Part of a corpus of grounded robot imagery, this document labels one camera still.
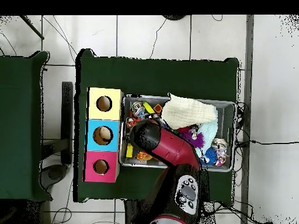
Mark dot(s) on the cream waffle cloth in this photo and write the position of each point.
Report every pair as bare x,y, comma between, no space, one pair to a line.
189,112

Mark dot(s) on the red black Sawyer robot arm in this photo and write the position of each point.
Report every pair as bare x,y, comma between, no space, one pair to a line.
170,149

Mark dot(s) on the wooden box with three holes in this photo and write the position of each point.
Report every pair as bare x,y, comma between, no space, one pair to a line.
103,126

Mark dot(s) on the shallow clear mesh bin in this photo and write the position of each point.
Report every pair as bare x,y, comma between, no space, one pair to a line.
226,116

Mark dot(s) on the yellow-green plastic toy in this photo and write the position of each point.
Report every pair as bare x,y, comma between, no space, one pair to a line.
148,107

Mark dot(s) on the long orange building block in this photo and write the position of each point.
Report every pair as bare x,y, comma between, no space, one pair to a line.
158,108

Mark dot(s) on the striped tiger toy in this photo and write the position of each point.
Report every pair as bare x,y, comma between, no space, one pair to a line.
131,122

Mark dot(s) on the crushed silver can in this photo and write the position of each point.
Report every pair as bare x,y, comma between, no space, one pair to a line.
137,108

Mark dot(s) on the small yellow block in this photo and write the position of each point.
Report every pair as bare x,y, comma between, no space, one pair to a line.
129,150

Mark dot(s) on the tan orange ball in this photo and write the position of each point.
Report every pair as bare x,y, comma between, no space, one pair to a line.
144,157

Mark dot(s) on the purple spiky ball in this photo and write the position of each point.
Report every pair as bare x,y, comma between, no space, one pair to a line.
193,137

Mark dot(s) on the light blue knitted cloth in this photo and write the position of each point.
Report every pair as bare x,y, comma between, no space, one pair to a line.
210,130

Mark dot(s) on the small blue spiky ball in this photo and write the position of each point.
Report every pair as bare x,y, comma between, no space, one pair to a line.
211,156

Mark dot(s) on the dark green table cloth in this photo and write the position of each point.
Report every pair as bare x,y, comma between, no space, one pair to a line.
103,70

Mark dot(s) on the crushed printed can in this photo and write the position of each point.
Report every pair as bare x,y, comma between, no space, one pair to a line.
219,143

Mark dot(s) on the black panel on stand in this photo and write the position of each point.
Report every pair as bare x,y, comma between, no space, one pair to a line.
67,121

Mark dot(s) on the black round base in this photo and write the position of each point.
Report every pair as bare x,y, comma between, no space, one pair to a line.
174,17

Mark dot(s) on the side table with green cloth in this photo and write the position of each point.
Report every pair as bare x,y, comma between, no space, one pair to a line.
18,154

